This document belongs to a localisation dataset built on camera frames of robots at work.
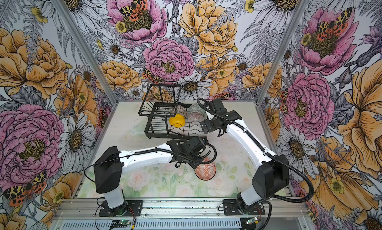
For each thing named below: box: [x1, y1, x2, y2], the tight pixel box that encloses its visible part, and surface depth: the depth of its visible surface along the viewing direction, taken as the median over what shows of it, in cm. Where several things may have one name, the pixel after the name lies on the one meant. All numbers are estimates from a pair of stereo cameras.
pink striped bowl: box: [187, 112, 204, 123], surface depth 110 cm
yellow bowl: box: [169, 113, 186, 128], surface depth 107 cm
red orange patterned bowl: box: [194, 156, 217, 181], surface depth 85 cm
